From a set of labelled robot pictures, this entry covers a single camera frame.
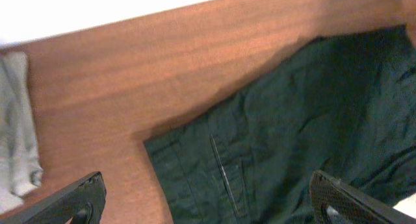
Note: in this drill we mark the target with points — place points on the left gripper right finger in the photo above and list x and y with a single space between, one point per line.
333 202

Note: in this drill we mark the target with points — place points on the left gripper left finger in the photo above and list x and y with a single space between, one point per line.
82 202

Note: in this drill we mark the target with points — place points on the black shorts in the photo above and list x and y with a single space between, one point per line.
341 104

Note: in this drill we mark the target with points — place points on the folded beige shorts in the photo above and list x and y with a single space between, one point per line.
21 172

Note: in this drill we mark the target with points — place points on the white garment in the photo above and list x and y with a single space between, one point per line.
407 206

